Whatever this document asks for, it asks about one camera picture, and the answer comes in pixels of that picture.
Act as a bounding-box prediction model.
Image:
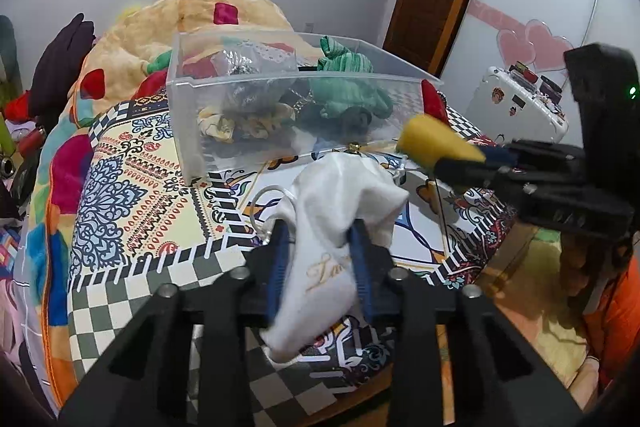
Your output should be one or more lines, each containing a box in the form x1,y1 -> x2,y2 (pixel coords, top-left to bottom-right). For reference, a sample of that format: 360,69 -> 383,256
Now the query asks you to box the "white suitcase with stickers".
472,62 -> 570,144

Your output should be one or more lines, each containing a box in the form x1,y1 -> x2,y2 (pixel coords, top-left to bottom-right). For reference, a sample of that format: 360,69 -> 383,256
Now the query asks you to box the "yellow plush fruit blanket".
14,0 -> 308,400

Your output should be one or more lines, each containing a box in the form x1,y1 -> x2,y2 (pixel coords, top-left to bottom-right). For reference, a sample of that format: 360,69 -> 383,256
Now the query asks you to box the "grey mesh pouch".
210,43 -> 300,112

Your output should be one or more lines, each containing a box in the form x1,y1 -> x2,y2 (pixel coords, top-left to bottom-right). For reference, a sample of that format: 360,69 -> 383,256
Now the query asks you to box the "pink heart wall sticker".
496,19 -> 575,74

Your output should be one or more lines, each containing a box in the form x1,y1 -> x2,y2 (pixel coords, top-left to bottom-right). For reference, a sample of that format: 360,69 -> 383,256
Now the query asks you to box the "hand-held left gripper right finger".
349,221 -> 587,427

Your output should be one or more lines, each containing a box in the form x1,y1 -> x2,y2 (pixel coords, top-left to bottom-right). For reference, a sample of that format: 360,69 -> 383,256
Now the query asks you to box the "green bottle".
0,111 -> 17,158

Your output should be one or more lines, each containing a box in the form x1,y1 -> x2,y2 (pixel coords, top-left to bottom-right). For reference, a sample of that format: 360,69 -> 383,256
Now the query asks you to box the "person's orange clothing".
582,252 -> 640,400

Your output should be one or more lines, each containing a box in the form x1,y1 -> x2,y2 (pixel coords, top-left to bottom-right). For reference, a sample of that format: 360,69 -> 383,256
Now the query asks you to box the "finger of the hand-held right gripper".
432,157 -> 527,188
475,146 -> 523,168

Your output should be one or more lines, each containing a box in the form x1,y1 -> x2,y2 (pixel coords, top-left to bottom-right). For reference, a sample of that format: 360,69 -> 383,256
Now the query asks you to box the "white drawstring pouch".
260,154 -> 409,364

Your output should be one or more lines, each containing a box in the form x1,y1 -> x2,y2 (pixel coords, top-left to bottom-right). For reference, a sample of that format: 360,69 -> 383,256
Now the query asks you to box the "red cloth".
181,41 -> 296,78

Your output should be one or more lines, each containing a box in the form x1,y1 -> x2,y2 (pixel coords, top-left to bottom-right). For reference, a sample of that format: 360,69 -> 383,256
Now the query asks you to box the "red fabric piece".
421,79 -> 449,124

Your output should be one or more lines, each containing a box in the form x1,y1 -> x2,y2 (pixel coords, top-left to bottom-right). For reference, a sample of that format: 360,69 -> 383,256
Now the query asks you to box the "dark purple cloth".
29,13 -> 97,118

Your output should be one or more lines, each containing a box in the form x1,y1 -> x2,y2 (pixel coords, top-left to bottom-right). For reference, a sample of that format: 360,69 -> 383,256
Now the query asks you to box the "green striped cloth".
309,35 -> 395,122

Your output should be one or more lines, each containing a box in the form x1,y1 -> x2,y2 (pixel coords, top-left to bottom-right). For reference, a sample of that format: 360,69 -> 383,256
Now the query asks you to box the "clear plastic storage bin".
166,30 -> 445,186

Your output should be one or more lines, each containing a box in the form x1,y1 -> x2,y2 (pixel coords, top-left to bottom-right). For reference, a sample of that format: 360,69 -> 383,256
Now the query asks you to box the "yellow plush toy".
396,113 -> 489,174

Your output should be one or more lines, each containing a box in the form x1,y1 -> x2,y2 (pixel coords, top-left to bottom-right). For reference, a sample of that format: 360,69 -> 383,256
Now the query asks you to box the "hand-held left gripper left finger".
60,221 -> 292,427

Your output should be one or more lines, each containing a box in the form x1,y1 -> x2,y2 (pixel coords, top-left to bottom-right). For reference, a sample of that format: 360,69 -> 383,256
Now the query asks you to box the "patterned printed tablecloth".
66,89 -> 517,408

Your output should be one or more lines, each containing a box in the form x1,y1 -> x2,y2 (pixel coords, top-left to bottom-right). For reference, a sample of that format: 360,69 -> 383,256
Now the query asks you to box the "yellow patterned cloth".
197,104 -> 296,144

